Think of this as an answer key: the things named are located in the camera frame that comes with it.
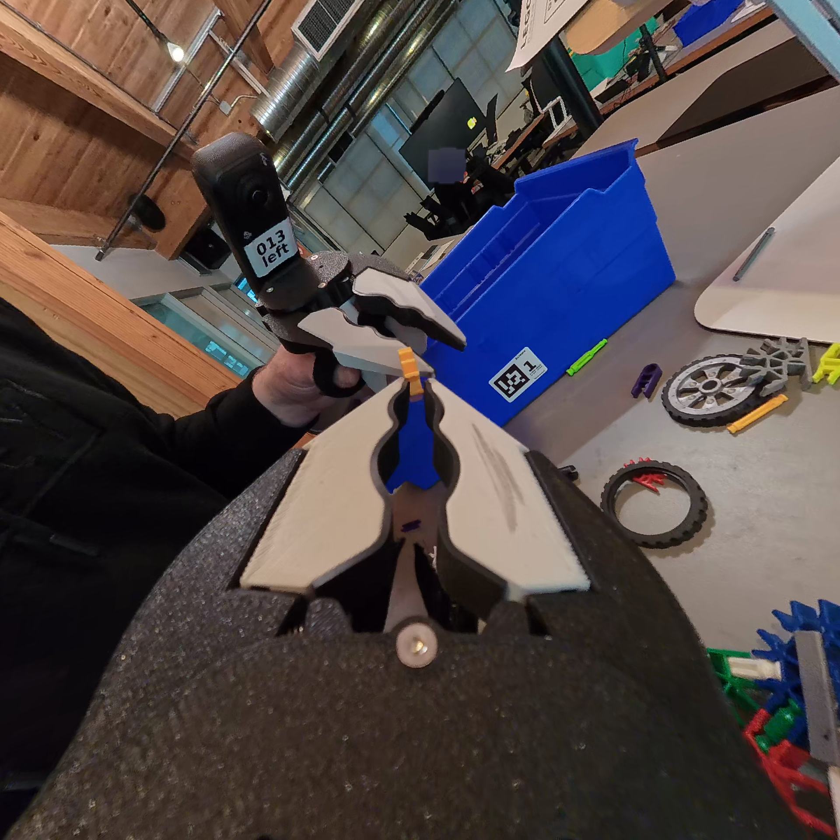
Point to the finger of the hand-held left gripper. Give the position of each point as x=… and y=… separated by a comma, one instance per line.
x=390, y=287
x=361, y=344

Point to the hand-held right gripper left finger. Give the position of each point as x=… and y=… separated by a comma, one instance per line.
x=315, y=512

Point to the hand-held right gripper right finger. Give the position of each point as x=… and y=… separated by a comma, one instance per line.
x=505, y=518

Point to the orange clip connector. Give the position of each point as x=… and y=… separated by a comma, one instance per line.
x=407, y=364

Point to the black toy tyre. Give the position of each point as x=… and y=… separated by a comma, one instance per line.
x=610, y=502

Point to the blue labelled storage bin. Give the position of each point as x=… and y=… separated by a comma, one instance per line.
x=558, y=275

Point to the person's left forearm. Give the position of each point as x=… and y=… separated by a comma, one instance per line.
x=216, y=439

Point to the person's left hand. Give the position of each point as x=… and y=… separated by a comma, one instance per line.
x=282, y=387

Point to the red fan connector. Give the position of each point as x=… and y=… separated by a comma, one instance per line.
x=651, y=481

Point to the black monitor screen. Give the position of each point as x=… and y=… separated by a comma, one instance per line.
x=446, y=124

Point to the lime green toy rod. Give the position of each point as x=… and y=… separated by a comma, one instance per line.
x=587, y=358

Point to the purple clip connector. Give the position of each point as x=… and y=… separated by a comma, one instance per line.
x=646, y=382

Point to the toy wheel with grey hub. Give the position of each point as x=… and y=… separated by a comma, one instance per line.
x=695, y=387

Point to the person's torso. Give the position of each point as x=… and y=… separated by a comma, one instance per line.
x=65, y=525

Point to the white air vent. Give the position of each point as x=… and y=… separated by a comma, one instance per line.
x=321, y=23

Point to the ceiling spot lamp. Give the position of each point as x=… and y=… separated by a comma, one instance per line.
x=176, y=52

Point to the black pole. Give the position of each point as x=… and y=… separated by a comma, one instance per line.
x=571, y=85

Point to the short yellow toy rod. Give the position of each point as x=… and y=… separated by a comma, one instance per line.
x=757, y=414

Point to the printed paper sheet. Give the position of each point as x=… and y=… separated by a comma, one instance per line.
x=544, y=29

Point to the colourful toy model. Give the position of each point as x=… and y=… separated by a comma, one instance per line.
x=787, y=630

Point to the green partition screen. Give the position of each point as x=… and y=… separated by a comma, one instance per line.
x=613, y=62

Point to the grey snowflake connector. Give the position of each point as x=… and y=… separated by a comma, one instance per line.
x=781, y=361

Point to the rounded wooden board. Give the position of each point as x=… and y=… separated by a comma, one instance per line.
x=610, y=29

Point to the white desk stand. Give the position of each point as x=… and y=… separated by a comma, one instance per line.
x=774, y=295

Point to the yellow-green clip connector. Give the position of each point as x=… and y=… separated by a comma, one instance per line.
x=828, y=367

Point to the dark grey thin rod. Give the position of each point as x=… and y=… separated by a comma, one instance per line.
x=754, y=253

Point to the silver ventilation duct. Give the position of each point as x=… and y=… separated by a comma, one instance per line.
x=289, y=79
x=341, y=124

